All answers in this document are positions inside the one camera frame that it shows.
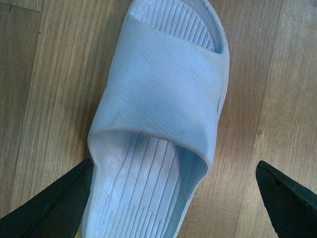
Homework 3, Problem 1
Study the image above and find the light blue slipper far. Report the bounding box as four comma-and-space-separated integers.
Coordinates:
82, 0, 230, 238

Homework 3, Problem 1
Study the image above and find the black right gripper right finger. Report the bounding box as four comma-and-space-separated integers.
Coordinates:
256, 161, 317, 238

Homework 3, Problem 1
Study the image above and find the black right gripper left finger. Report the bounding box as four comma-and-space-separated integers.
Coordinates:
0, 159, 93, 238

